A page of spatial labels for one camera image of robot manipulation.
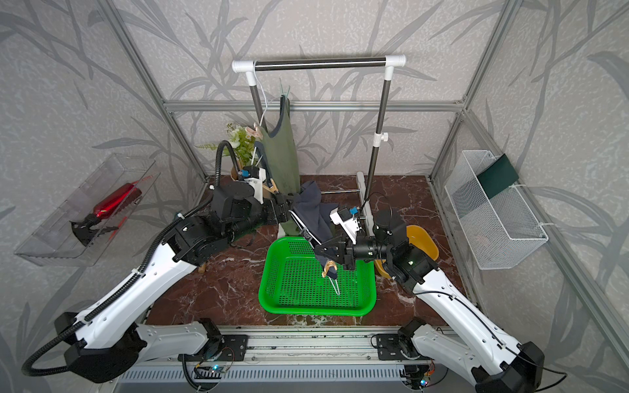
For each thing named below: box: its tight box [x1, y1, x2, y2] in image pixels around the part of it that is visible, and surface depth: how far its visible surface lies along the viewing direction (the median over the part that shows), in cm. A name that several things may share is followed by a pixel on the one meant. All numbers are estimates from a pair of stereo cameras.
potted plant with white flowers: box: [194, 122, 259, 181], surface depth 93 cm
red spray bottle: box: [69, 182, 143, 247], surface depth 65 cm
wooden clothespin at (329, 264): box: [321, 260, 338, 278], surface depth 60 cm
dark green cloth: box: [476, 153, 520, 200], surface depth 73 cm
